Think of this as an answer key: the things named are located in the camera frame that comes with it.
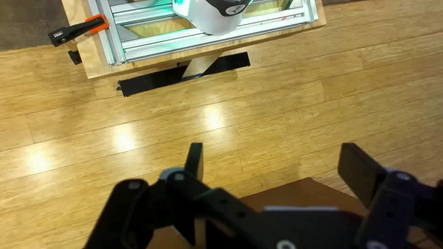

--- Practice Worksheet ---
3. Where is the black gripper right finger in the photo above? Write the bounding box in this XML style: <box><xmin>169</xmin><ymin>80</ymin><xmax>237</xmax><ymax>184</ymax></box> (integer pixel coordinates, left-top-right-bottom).
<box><xmin>338</xmin><ymin>141</ymin><xmax>443</xmax><ymax>249</ymax></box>

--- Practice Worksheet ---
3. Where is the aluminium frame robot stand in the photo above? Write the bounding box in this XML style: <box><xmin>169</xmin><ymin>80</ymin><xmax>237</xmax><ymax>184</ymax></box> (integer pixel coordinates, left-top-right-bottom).
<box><xmin>88</xmin><ymin>0</ymin><xmax>322</xmax><ymax>66</ymax></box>

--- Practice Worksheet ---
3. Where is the long black floor plate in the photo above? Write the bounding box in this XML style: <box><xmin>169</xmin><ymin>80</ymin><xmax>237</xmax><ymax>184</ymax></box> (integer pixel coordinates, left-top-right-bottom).
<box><xmin>117</xmin><ymin>51</ymin><xmax>252</xmax><ymax>98</ymax></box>

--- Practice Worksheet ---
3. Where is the orange black clamp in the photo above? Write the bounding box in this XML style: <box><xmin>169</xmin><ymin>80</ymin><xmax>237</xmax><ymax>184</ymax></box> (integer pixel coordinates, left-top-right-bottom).
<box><xmin>48</xmin><ymin>12</ymin><xmax>111</xmax><ymax>48</ymax></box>

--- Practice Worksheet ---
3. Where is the small black floor plate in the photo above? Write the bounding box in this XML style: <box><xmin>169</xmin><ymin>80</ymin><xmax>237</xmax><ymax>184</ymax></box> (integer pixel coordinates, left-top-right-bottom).
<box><xmin>67</xmin><ymin>48</ymin><xmax>84</xmax><ymax>66</ymax></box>

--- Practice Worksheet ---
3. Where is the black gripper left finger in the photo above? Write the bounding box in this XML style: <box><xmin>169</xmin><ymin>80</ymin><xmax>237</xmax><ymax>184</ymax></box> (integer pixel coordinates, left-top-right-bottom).
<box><xmin>85</xmin><ymin>141</ymin><xmax>297</xmax><ymax>249</ymax></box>

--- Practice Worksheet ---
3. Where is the brown wooden cabinet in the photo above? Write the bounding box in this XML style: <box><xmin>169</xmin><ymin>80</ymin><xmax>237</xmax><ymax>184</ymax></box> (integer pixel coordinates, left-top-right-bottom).
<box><xmin>147</xmin><ymin>177</ymin><xmax>443</xmax><ymax>249</ymax></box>

